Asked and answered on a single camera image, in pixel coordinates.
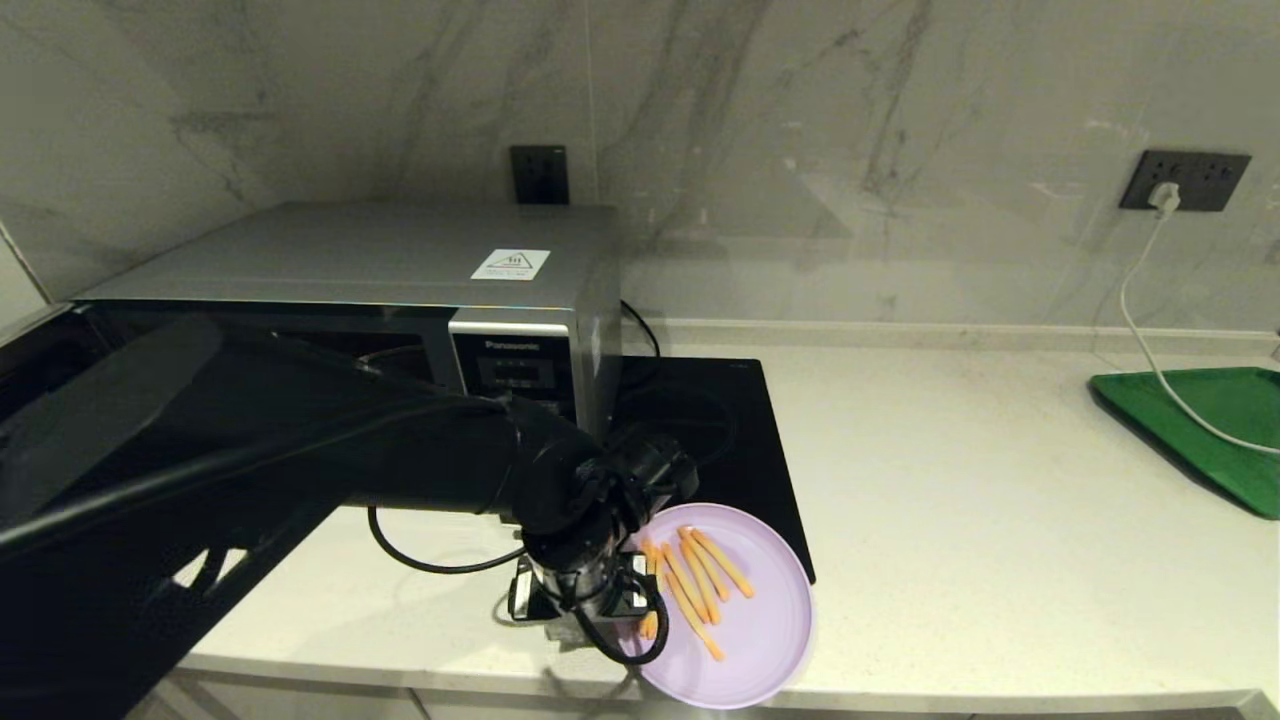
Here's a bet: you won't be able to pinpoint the lilac round plate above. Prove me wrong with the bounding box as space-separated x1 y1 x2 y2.
612 502 814 710

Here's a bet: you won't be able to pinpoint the wide black wall socket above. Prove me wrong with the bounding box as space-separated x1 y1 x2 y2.
1118 150 1253 213

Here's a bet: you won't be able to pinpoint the orange carrot sticks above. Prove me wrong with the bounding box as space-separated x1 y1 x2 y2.
640 540 662 639

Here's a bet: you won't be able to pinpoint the small black wall socket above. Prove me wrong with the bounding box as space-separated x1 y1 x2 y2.
510 146 571 206

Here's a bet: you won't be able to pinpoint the white triangle warning sticker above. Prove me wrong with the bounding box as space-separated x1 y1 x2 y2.
471 249 552 281

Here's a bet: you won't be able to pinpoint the thin black cable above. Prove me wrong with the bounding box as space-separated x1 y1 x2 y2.
620 300 661 359

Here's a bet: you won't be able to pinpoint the white power cable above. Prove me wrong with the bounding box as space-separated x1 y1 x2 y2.
1118 210 1280 458

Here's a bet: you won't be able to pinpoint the green plastic tray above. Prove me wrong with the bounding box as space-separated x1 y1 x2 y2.
1088 368 1280 521

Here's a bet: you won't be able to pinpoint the microwave door with dark glass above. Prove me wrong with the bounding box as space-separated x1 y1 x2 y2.
0 300 111 431

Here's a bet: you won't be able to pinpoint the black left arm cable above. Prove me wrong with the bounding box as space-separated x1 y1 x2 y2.
0 395 669 667

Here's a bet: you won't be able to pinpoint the black induction cooktop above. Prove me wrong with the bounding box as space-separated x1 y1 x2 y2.
600 357 816 586

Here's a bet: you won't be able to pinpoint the orange french fry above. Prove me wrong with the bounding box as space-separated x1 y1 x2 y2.
659 543 712 624
691 530 757 601
677 528 732 605
662 570 727 663
679 545 723 626

